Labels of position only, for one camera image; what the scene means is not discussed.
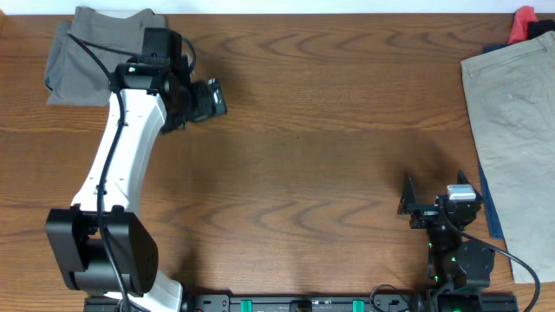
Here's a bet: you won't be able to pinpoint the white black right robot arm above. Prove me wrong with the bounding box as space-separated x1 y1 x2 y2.
397 172 494 311

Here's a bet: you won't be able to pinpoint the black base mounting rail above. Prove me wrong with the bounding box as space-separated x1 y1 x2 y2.
83 294 519 312

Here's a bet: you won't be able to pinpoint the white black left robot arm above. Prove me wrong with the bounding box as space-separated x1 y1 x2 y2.
45 28 227 311

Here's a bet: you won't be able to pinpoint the grey shorts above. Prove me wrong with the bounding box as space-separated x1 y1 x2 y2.
44 6 167 107

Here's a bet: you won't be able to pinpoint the beige khaki shorts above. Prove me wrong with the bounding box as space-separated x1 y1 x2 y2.
460 31 554 283

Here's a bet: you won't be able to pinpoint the black cloth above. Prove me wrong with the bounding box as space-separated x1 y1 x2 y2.
527 19 555 40

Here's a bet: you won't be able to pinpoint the red cloth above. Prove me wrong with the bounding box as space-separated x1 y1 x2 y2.
507 6 538 44

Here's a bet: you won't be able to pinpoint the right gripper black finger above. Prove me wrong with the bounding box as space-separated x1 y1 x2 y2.
397 173 417 213
457 170 483 202

